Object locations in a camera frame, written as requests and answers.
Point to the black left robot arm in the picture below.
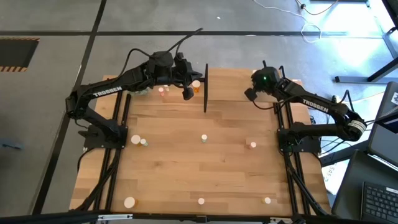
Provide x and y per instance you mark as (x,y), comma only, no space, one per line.
(105,90)

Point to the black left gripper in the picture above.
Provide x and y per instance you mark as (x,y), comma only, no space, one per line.
(183,73)

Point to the black aluminium rig frame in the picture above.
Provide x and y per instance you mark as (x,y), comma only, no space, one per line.
(171,218)

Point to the small pink medicine bottle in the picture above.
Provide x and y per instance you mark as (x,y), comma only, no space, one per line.
(161,90)

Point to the dark laptop lid with sticker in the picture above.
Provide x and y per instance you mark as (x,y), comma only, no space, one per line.
(384,137)

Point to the black desk leg frame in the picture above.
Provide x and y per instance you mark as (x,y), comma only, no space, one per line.
(351,79)

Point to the large orange medicine bottle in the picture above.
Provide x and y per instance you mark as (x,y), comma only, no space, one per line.
(129,202)
(196,84)
(135,139)

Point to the black floor hatch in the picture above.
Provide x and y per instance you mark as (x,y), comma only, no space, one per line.
(15,53)

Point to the yellow medicine bottle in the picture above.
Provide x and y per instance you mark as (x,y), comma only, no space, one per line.
(267,200)

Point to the black laptop with keyboard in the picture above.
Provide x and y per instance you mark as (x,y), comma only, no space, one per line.
(351,186)

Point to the white printed paper sheet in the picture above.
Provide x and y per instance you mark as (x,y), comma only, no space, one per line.
(334,177)

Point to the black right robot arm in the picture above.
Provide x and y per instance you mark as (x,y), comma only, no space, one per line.
(314,105)

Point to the wooden shelf with black frame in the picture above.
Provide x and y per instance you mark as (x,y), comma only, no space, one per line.
(230,85)

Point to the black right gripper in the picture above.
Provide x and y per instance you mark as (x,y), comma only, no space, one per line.
(265,79)

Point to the beige power strip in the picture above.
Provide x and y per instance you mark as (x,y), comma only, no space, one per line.
(335,99)

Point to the teal medicine bottle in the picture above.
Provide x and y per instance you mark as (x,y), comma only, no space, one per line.
(143,142)
(204,137)

